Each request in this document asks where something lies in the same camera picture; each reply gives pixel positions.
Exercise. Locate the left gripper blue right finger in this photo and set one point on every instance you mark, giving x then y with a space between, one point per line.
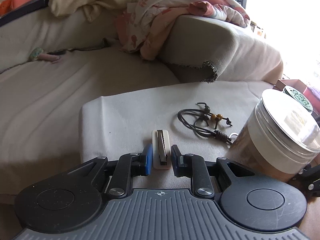
197 169

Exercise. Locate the white table cloth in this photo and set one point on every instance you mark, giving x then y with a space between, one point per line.
112 126

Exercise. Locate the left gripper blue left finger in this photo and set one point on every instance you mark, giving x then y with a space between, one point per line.
123 171

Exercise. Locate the white rectangular hair clip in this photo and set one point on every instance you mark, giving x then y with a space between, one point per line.
161 150

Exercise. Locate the glass jar green lid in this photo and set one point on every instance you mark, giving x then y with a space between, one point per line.
299 97

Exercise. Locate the floral pink blanket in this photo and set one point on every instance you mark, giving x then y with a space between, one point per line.
146 24

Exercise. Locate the small pink green toy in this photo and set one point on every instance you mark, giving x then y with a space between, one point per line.
38 54

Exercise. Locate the beige covered sofa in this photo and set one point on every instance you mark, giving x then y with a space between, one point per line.
40 100

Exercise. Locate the pink cardboard box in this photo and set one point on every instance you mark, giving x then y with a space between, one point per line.
298 85

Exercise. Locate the clear jar silver lid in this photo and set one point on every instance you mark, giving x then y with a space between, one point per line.
279 138

